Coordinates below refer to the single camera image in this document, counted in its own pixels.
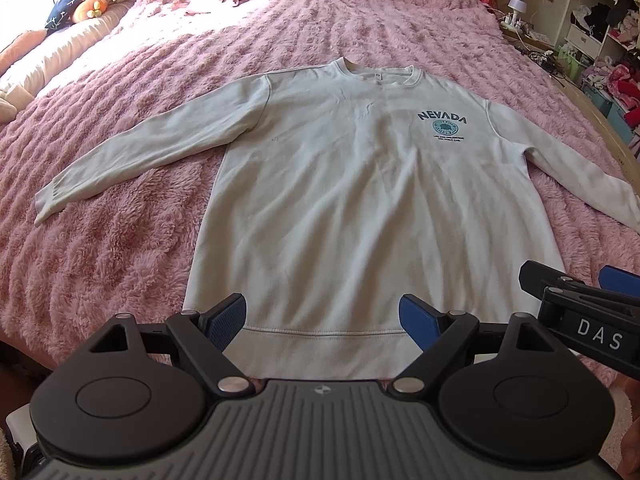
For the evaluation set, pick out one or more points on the white wardrobe shelving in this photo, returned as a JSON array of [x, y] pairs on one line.
[[597, 30]]

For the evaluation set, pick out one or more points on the navy floral cushion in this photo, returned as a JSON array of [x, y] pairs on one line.
[[61, 14]]

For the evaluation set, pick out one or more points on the white table lamp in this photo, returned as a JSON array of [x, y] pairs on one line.
[[512, 20]]

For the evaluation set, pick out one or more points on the white Nevada sweatshirt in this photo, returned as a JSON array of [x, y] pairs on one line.
[[344, 188]]

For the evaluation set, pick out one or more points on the orange plush toy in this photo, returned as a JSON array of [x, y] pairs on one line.
[[89, 9]]

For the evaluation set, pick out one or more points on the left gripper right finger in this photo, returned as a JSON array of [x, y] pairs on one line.
[[446, 343]]

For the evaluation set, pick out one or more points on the wooden bedside table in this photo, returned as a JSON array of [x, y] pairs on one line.
[[524, 43]]

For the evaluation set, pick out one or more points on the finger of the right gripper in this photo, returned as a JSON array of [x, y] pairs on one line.
[[548, 285], [618, 280]]

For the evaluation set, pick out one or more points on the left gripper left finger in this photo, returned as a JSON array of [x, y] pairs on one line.
[[200, 340]]

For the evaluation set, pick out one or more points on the pile of clothes in wardrobe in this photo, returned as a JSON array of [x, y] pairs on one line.
[[620, 82]]

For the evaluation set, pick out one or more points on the cream side mattress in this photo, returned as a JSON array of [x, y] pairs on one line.
[[23, 79]]

